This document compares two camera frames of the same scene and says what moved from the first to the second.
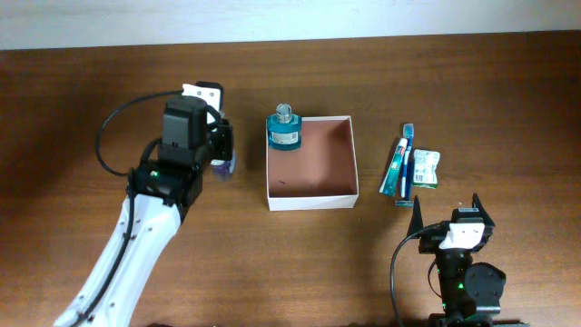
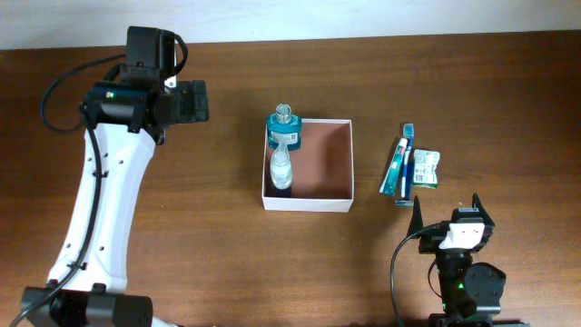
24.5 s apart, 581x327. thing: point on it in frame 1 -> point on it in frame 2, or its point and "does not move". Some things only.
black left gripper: x=225 y=135 -> x=194 y=101
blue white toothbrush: x=408 y=133 does not move
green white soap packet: x=425 y=168 does not move
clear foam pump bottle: x=224 y=169 -> x=280 y=167
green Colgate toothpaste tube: x=390 y=179 does not move
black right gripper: x=430 y=241 does not move
